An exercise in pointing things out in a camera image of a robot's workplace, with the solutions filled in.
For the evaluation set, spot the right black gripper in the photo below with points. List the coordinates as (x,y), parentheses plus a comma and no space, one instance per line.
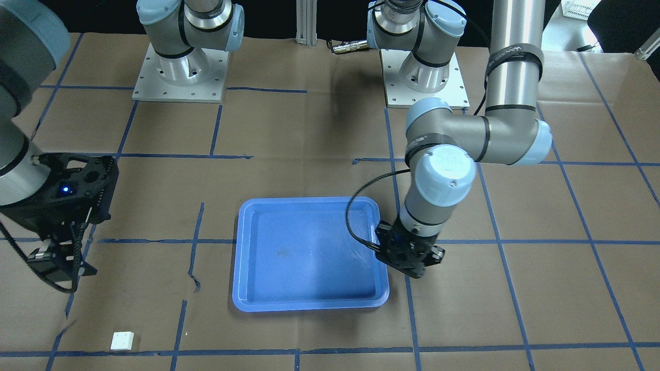
(32,219)

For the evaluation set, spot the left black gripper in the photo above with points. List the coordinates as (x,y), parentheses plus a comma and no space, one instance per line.
(437,254)

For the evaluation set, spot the white block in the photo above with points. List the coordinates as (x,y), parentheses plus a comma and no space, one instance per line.
(122,341)

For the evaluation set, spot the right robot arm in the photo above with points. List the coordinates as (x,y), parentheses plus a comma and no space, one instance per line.
(34,43)

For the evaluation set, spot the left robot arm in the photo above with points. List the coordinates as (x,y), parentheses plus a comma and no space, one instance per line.
(443,148)

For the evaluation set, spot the blue plastic tray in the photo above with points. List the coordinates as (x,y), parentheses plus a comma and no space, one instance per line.
(301,253)

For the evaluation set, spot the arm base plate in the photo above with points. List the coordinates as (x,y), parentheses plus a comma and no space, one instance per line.
(407,81)
(198,77)

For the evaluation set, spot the metal cable connector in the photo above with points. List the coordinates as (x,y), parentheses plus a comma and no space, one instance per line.
(349,47)

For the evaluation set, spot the aluminium frame post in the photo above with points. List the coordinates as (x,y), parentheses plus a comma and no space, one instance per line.
(306,23)

